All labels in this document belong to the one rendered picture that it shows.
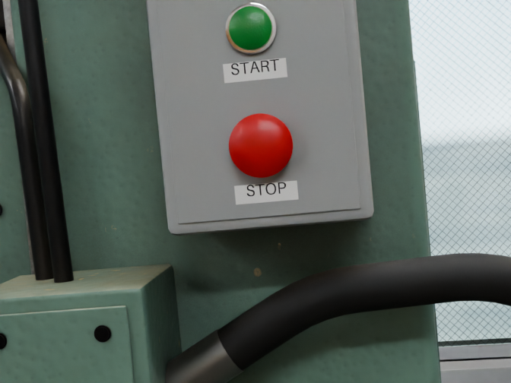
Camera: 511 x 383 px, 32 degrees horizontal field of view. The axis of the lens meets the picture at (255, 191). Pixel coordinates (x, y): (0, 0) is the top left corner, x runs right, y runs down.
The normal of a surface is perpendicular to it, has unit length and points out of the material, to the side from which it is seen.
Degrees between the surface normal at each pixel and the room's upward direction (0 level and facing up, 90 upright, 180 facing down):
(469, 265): 53
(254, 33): 92
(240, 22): 88
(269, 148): 90
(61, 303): 90
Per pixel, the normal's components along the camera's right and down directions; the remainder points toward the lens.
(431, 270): -0.11, -0.56
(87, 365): -0.10, 0.06
